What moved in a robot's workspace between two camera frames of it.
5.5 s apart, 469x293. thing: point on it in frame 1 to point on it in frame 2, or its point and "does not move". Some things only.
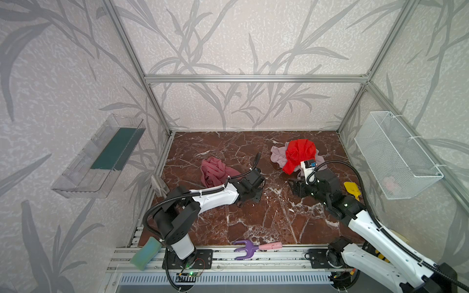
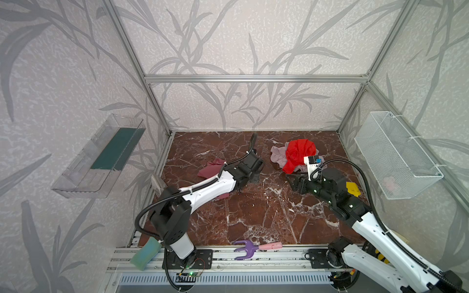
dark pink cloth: [214, 173] does not move
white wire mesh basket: [399, 168] does not move
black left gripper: [254, 179] to [251, 159]
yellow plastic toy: [353, 188] does not move
